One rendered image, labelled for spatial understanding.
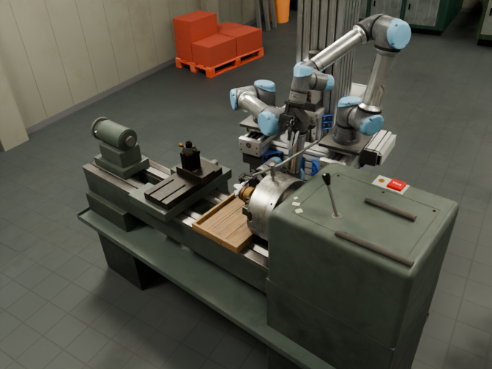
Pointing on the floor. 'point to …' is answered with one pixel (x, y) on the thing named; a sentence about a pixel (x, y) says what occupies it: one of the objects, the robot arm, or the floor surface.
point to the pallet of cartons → (214, 42)
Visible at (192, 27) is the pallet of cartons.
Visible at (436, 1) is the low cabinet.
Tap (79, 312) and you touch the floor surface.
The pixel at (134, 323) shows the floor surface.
